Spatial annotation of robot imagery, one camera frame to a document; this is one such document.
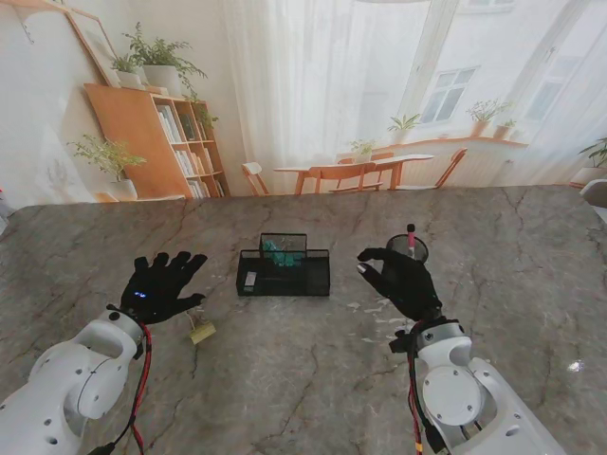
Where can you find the small blue white box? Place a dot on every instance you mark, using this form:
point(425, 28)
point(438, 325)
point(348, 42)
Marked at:
point(250, 280)

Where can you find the teal binder clip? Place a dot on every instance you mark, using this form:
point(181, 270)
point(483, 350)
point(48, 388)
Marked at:
point(272, 246)
point(289, 259)

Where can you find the black mesh desk organizer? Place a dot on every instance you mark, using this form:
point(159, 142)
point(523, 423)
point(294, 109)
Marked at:
point(294, 282)

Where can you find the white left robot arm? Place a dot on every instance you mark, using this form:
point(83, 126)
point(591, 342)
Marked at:
point(66, 388)

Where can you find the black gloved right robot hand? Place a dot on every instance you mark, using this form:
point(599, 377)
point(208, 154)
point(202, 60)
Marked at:
point(408, 284)

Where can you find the printed room backdrop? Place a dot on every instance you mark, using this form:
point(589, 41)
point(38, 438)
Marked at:
point(308, 95)

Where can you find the black mesh pen cup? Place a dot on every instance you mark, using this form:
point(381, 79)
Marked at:
point(422, 249)

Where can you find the pink and white pen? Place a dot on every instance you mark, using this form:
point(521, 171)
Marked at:
point(410, 239)

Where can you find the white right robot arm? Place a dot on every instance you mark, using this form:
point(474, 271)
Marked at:
point(474, 398)

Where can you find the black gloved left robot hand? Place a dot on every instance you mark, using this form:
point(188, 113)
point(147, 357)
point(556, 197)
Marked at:
point(156, 294)

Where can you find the yellow binder clip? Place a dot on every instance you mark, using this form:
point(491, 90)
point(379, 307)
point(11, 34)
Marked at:
point(203, 333)

